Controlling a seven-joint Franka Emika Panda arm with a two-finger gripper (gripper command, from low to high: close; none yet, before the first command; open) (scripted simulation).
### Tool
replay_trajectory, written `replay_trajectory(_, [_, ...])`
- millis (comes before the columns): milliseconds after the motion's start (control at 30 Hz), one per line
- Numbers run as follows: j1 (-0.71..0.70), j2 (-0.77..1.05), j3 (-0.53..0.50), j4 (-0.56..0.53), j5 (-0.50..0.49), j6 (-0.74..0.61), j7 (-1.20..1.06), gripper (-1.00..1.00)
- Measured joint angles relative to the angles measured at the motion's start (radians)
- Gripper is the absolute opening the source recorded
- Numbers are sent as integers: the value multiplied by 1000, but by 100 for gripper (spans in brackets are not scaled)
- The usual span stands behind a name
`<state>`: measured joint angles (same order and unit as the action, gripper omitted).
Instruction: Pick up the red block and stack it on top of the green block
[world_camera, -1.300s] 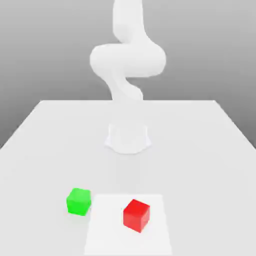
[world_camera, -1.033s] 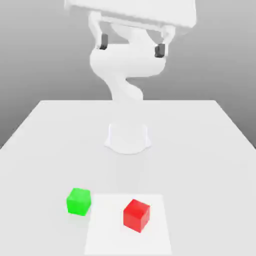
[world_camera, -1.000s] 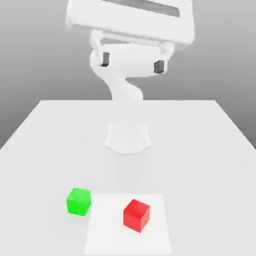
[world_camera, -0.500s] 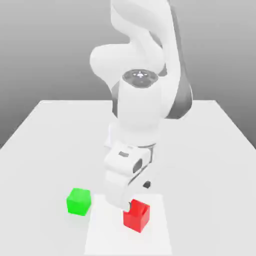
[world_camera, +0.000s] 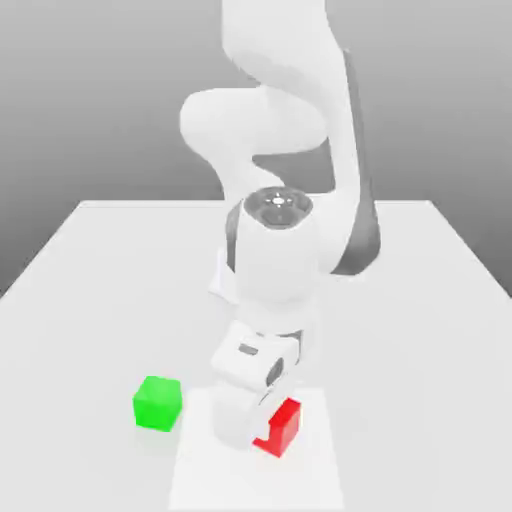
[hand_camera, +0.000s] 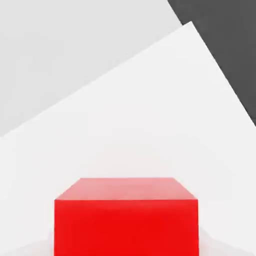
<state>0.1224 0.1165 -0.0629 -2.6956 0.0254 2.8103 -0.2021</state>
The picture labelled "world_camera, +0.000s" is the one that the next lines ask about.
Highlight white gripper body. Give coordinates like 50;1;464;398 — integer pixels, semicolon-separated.
212;371;296;451

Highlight small red cube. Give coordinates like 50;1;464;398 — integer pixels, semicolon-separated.
252;396;302;459

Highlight small green cube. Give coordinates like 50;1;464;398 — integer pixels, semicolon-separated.
132;374;184;434

